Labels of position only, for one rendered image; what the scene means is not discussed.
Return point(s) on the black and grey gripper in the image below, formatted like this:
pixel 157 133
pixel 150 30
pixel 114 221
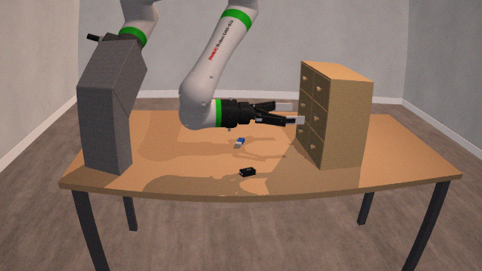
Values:
pixel 260 113

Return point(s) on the small tan wooden chest of drawers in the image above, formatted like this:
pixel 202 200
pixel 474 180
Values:
pixel 348 115

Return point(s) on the brown drawer front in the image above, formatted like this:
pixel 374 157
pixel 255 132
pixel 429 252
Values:
pixel 303 133
pixel 307 75
pixel 319 118
pixel 321 89
pixel 305 105
pixel 315 146

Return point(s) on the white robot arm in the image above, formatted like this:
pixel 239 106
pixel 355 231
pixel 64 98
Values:
pixel 198 87

